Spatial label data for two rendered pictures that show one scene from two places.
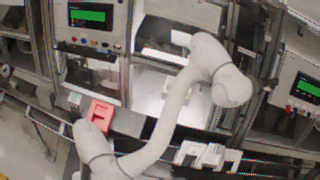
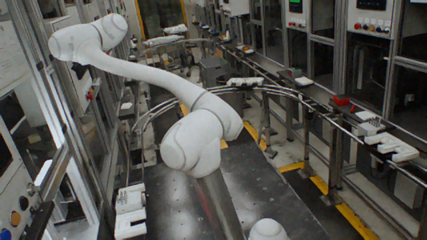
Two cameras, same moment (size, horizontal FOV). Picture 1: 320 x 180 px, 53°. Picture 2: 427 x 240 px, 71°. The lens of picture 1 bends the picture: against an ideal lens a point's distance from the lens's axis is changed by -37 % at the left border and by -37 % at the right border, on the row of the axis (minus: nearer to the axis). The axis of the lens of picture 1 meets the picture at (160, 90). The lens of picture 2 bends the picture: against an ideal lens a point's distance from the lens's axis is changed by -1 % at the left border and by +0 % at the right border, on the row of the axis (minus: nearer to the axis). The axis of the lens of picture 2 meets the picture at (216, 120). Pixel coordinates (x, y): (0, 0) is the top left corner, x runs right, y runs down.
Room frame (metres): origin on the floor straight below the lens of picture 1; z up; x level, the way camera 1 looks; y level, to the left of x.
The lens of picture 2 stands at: (0.92, 1.04, 1.87)
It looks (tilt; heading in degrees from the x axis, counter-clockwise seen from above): 25 degrees down; 247
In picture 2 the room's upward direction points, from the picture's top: 8 degrees counter-clockwise
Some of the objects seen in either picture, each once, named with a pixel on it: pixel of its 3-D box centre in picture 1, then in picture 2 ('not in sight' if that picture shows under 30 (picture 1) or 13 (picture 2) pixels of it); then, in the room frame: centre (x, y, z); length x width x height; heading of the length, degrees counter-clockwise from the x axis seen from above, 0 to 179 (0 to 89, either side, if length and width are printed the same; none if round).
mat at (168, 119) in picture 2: not in sight; (165, 93); (-0.41, -4.50, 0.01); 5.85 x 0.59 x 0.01; 77
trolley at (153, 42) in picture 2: not in sight; (167, 57); (-0.83, -5.37, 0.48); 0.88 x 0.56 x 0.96; 5
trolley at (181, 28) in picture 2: not in sight; (178, 45); (-1.51, -6.52, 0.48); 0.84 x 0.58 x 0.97; 85
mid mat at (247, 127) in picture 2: not in sight; (239, 140); (-0.60, -1.92, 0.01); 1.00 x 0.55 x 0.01; 77
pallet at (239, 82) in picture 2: not in sight; (245, 84); (-0.58, -1.60, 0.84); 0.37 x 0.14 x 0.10; 135
